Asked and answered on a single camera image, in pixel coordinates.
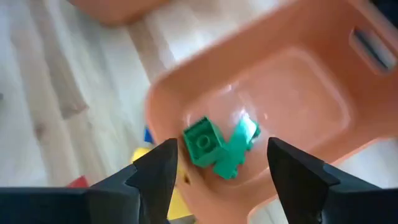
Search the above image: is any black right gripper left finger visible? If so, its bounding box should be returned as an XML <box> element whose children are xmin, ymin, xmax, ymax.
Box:
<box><xmin>0</xmin><ymin>138</ymin><xmax>178</xmax><ymax>224</ymax></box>

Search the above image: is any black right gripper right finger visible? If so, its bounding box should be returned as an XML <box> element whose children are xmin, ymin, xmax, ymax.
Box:
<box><xmin>267</xmin><ymin>137</ymin><xmax>398</xmax><ymax>224</ymax></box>

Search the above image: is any yellow cylinder toy block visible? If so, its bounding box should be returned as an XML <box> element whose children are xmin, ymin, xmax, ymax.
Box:
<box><xmin>132</xmin><ymin>146</ymin><xmax>153</xmax><ymax>163</ymax></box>

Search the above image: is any yellow cube toy block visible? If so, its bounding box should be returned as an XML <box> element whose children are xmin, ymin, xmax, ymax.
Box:
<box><xmin>167</xmin><ymin>164</ymin><xmax>194</xmax><ymax>220</ymax></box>

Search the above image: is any blue square toy block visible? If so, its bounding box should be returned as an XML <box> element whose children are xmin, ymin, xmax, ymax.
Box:
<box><xmin>143</xmin><ymin>126</ymin><xmax>155</xmax><ymax>144</ymax></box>

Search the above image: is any green square toy block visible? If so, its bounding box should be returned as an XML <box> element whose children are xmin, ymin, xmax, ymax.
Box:
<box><xmin>182</xmin><ymin>116</ymin><xmax>229</xmax><ymax>169</ymax></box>

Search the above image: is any red toy block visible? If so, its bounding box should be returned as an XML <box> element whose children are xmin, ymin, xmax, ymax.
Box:
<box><xmin>67</xmin><ymin>175</ymin><xmax>90</xmax><ymax>189</ymax></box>

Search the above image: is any green long toy block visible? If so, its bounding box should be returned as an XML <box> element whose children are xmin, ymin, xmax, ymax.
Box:
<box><xmin>213</xmin><ymin>113</ymin><xmax>261</xmax><ymax>180</ymax></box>

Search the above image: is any small orange plastic bin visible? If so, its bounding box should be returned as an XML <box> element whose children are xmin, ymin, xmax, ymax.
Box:
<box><xmin>145</xmin><ymin>0</ymin><xmax>398</xmax><ymax>224</ymax></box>

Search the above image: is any large orange plastic bin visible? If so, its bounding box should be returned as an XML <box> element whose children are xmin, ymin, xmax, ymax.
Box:
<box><xmin>67</xmin><ymin>0</ymin><xmax>170</xmax><ymax>26</ymax></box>

